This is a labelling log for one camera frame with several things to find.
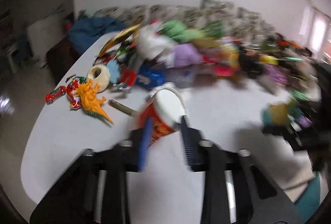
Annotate red white paper cup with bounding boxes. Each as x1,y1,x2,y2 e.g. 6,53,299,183
136,86,186,144

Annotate purple plush turtle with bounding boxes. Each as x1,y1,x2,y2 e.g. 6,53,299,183
165,43,203,68

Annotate olive green pen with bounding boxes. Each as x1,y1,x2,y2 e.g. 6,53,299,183
108,99,137,117

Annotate blue tissue pack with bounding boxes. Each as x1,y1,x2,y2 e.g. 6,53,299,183
136,65,166,90

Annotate silver red ultraman figure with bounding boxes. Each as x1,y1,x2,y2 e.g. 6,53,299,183
114,54,142,92

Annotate orange dinosaur toy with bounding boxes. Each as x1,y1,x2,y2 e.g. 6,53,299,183
73,79,114,124

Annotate pink plastic toy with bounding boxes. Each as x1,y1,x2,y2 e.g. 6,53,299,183
213,65,236,77

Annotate light blue wing toy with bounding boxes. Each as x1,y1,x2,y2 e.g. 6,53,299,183
107,60,120,84

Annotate cream tape roll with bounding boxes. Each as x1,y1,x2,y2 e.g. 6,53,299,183
86,64,110,93

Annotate white crumpled plastic bag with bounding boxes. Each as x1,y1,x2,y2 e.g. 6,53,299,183
136,21,177,60

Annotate red strawberry snack packet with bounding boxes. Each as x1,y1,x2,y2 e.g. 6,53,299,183
66,75,86,110

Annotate gold foil snack bag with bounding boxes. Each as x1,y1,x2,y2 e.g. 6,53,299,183
98,23,141,58

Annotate red toy car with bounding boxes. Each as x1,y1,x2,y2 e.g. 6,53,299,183
45,86,67,105

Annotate green plush toy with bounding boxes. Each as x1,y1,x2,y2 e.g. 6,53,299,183
159,20,206,43

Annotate blue bean bag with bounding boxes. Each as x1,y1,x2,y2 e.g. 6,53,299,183
68,17,126,56

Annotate floral sofa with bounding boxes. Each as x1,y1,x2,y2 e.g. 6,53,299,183
93,0,275,39

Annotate white cabinet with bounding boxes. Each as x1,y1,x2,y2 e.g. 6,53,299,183
27,13,65,64

